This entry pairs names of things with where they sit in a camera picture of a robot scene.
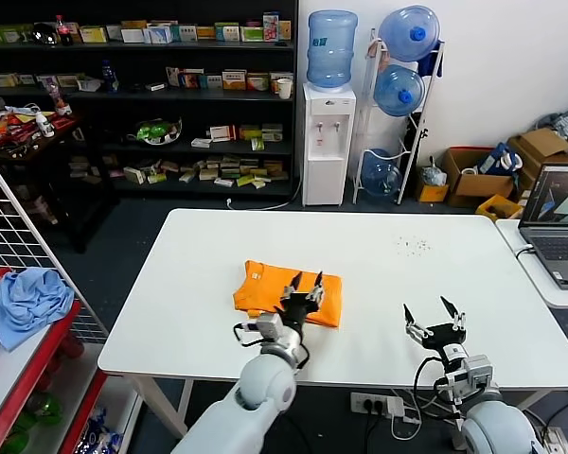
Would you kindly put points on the small yellow box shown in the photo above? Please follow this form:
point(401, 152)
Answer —
point(432, 194)

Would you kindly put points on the grey plastic bag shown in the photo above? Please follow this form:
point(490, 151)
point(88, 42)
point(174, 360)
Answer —
point(433, 175)

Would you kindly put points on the large brown cardboard box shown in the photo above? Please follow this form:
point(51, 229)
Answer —
point(543, 144)

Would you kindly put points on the blue water jug with label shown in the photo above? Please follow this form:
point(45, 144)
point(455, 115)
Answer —
point(332, 52)

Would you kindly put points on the large white table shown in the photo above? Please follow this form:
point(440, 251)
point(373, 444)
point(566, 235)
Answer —
point(407, 284)

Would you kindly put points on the white metal jug rack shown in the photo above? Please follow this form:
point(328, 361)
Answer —
point(364, 118)

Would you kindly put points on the red white medicine box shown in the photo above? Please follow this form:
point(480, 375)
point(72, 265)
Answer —
point(224, 133)

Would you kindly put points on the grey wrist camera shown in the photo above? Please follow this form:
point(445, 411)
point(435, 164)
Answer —
point(269, 326)
point(475, 371)

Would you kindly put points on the green and white bowl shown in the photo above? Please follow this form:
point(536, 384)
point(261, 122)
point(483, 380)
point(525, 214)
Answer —
point(155, 131)

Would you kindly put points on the blue shopping bag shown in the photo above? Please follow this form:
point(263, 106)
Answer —
point(493, 161)

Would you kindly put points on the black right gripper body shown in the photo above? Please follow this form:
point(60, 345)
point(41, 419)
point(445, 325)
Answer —
point(445, 340)

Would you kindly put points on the orange white medicine box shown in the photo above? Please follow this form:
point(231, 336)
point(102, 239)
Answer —
point(235, 80)

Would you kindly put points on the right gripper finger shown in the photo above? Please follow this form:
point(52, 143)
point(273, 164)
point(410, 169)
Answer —
point(458, 319)
point(415, 331)

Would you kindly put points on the dark side table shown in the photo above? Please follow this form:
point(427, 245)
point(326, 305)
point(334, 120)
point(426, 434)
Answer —
point(89, 189)

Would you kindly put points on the black shiny helmet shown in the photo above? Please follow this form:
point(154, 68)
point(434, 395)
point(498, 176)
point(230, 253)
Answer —
point(44, 34)

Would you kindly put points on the orange t-shirt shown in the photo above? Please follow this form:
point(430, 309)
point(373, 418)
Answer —
point(270, 288)

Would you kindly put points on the pink drink bottle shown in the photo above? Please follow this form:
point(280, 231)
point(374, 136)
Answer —
point(58, 97)

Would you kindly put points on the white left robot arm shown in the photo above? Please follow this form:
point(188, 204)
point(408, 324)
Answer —
point(260, 388)

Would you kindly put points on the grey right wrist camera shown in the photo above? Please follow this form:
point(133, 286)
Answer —
point(475, 371)

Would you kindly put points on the red and white cart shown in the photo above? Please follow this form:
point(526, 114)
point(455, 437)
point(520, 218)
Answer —
point(19, 392)

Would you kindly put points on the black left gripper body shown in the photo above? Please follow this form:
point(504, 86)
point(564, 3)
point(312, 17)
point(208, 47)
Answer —
point(299, 309)

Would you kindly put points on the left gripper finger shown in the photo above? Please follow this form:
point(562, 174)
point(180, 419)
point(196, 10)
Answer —
point(292, 291)
point(318, 293)

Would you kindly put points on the white floor power strip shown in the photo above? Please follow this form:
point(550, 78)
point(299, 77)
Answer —
point(556, 440)

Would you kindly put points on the black shelving unit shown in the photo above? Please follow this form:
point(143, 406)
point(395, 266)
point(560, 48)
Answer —
point(194, 106)

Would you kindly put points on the grey laptop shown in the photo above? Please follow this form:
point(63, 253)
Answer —
point(563, 246)

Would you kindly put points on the white paper cup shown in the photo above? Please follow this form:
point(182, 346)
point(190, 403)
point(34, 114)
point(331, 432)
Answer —
point(285, 90)

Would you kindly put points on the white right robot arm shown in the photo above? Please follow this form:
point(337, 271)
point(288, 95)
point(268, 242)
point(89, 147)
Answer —
point(497, 425)

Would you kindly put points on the small white side table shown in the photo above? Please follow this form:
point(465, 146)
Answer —
point(542, 289)

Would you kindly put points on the open cardboard box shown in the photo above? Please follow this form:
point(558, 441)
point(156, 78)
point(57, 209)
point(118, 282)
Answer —
point(472, 186)

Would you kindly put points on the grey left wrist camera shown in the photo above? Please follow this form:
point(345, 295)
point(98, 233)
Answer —
point(269, 326)

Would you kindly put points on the light blue cloth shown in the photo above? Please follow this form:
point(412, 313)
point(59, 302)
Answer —
point(30, 302)

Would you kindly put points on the cola bottle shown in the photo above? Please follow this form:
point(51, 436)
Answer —
point(65, 30)

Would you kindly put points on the yellow plastic crate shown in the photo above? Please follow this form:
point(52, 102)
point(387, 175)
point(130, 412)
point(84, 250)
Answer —
point(498, 208)

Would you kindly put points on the blue white carton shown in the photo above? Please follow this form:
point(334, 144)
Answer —
point(157, 34)

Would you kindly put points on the tall pink blue carton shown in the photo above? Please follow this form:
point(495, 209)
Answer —
point(271, 27)

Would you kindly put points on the white plastic bottle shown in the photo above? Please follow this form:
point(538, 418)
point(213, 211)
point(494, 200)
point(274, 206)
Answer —
point(46, 125)

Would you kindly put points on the pale green medicine box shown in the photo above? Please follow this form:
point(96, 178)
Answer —
point(272, 133)

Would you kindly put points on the green plastic bottle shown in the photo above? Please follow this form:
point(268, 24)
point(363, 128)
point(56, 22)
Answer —
point(40, 406)

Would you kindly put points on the yellow green medicine box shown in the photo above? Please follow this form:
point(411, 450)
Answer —
point(251, 132)

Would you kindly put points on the white water dispenser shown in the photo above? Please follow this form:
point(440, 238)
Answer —
point(328, 156)

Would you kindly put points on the dark blue bottle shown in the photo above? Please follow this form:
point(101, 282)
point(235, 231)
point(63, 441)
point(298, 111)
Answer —
point(111, 75)

